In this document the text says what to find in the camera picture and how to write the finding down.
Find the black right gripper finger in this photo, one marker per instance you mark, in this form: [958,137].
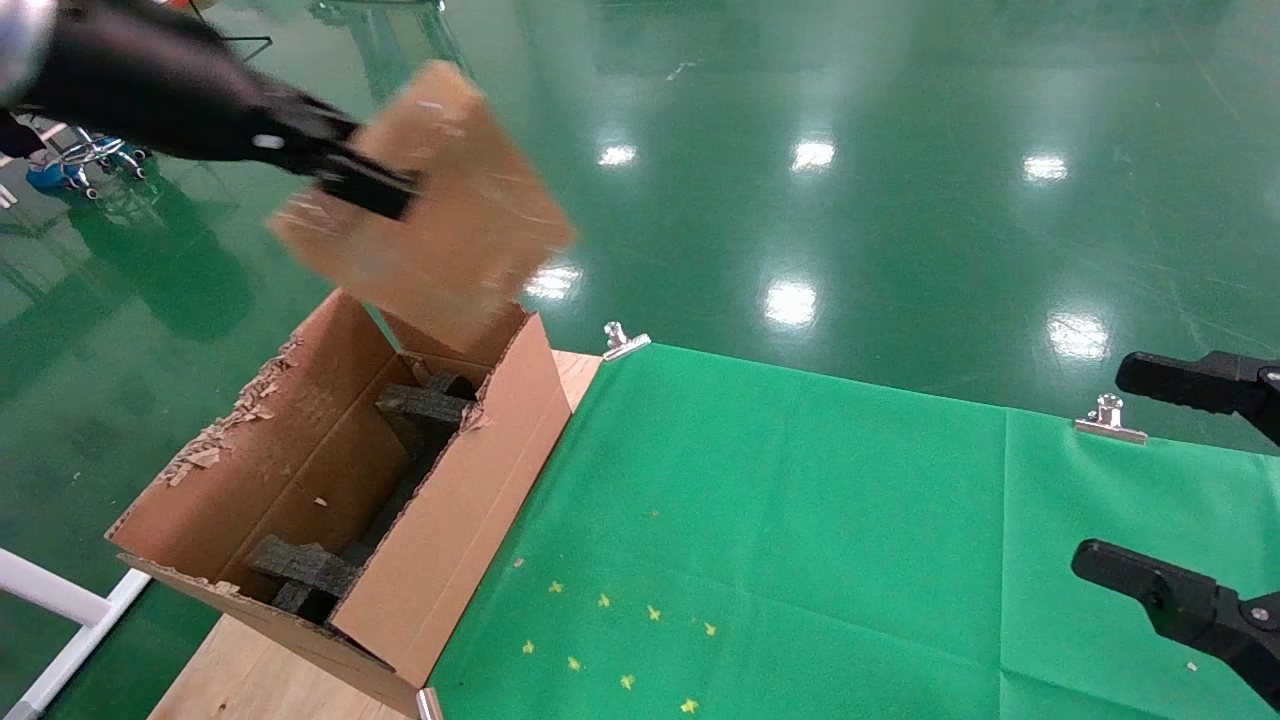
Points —
[1190,382]
[1170,600]

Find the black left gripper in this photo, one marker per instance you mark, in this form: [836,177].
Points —
[150,90]

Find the small taped cardboard box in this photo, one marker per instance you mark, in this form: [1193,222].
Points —
[460,220]

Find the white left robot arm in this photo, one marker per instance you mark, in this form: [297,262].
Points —
[20,35]

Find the large open cardboard carton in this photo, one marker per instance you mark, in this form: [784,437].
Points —
[450,560]

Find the black foam insert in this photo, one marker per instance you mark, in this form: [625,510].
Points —
[425,405]

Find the black wheeled stool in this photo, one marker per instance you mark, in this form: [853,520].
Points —
[95,152]

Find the person in black clothes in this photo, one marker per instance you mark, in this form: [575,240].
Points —
[45,178]

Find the green table cloth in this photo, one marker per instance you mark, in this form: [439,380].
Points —
[850,560]

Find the white metal frame bar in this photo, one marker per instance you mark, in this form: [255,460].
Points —
[60,620]

